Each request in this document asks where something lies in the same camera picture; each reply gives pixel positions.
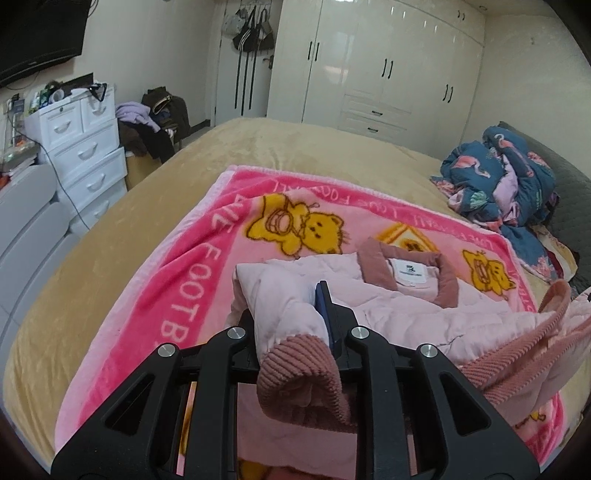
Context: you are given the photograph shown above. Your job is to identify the black television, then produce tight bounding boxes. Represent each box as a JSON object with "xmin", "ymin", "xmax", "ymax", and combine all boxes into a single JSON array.
[{"xmin": 0, "ymin": 0, "xmax": 93, "ymax": 88}]

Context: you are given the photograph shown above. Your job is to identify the blue floral quilt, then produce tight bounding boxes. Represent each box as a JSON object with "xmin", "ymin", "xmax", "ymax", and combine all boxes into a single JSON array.
[{"xmin": 429, "ymin": 124, "xmax": 578, "ymax": 282}]

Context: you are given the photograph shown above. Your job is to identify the pink bear printed blanket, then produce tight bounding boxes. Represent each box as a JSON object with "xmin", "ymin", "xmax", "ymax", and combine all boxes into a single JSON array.
[{"xmin": 54, "ymin": 165, "xmax": 573, "ymax": 480}]

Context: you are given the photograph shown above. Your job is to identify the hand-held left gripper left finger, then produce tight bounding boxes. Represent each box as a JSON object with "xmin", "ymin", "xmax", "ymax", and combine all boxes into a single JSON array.
[{"xmin": 51, "ymin": 308, "xmax": 260, "ymax": 480}]

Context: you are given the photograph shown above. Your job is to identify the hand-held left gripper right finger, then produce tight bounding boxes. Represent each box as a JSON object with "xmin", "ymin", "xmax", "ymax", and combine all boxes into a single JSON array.
[{"xmin": 315, "ymin": 279, "xmax": 541, "ymax": 480}]

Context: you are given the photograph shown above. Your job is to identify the black cable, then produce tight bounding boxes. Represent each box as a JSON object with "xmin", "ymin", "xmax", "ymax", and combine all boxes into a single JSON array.
[{"xmin": 36, "ymin": 138, "xmax": 95, "ymax": 234}]

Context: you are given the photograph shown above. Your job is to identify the white drawer cabinet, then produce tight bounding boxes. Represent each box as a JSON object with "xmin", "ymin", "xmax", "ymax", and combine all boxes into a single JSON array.
[{"xmin": 23, "ymin": 85, "xmax": 129, "ymax": 232}]

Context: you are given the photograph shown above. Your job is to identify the dark grey headboard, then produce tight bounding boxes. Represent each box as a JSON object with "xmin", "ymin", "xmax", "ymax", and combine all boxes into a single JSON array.
[{"xmin": 499, "ymin": 121, "xmax": 591, "ymax": 296}]

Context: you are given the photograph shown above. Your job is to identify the clutter of small items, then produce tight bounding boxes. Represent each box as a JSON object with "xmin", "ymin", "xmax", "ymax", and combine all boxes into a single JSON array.
[{"xmin": 0, "ymin": 80, "xmax": 77, "ymax": 181}]

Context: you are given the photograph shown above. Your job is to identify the lavender garment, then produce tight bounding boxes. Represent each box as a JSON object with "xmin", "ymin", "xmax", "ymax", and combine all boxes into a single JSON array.
[{"xmin": 115, "ymin": 102, "xmax": 160, "ymax": 134}]

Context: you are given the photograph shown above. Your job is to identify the pink quilted jacket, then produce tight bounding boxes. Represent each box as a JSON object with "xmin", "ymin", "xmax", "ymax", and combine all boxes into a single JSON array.
[{"xmin": 229, "ymin": 237, "xmax": 591, "ymax": 462}]

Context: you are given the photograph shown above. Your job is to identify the pile of clothes on chair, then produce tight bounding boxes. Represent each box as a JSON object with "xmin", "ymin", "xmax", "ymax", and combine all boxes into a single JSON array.
[{"xmin": 141, "ymin": 87, "xmax": 191, "ymax": 139}]

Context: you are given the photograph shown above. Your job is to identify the bed with beige cover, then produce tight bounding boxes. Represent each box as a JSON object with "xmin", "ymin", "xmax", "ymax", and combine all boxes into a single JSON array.
[{"xmin": 0, "ymin": 116, "xmax": 591, "ymax": 462}]

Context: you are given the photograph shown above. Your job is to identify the hanging bags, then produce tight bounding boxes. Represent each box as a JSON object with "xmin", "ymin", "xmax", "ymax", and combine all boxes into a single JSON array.
[{"xmin": 222, "ymin": 4, "xmax": 278, "ymax": 52}]

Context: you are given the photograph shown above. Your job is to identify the white wardrobe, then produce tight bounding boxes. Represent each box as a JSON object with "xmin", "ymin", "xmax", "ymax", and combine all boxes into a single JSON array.
[{"xmin": 268, "ymin": 0, "xmax": 485, "ymax": 139}]

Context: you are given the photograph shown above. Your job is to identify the white door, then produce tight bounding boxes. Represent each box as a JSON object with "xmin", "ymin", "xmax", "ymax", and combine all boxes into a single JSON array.
[{"xmin": 213, "ymin": 0, "xmax": 278, "ymax": 126}]

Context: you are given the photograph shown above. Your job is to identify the dark clothes pile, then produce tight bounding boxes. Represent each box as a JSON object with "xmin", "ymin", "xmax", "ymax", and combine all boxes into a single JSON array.
[{"xmin": 117, "ymin": 122, "xmax": 176, "ymax": 162}]

